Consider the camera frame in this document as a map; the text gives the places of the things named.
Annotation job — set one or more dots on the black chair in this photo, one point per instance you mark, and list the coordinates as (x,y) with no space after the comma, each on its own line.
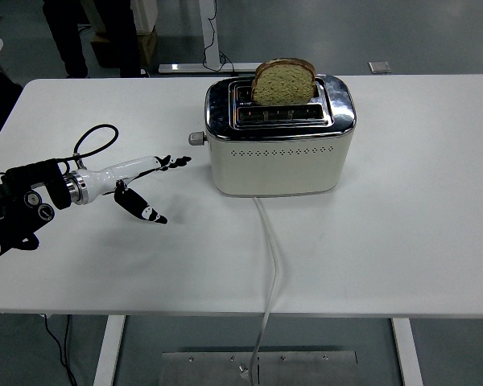
(0,100)

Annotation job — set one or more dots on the white table leg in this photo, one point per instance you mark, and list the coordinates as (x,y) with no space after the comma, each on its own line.
(406,350)
(108,350)

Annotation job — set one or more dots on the white desk leg with foot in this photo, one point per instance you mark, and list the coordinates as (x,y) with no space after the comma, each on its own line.
(209,32)

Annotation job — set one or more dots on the person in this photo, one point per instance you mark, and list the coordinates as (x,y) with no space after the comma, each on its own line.
(68,32)

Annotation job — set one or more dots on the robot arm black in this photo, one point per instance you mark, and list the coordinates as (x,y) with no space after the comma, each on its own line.
(32,172)

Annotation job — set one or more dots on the brown bread slice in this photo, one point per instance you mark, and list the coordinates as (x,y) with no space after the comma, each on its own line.
(283,84)

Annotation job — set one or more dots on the large white container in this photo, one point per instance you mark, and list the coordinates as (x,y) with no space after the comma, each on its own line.
(147,16)

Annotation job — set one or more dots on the small grey floor plate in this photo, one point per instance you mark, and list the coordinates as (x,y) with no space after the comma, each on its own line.
(379,67)

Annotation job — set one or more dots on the brown cardboard box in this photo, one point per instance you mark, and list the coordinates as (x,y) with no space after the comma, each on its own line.
(149,44)

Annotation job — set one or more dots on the cream toaster with chrome top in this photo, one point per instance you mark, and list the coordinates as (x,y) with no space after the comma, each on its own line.
(277,173)

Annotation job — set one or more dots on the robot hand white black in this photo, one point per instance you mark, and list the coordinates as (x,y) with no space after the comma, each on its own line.
(120,171)

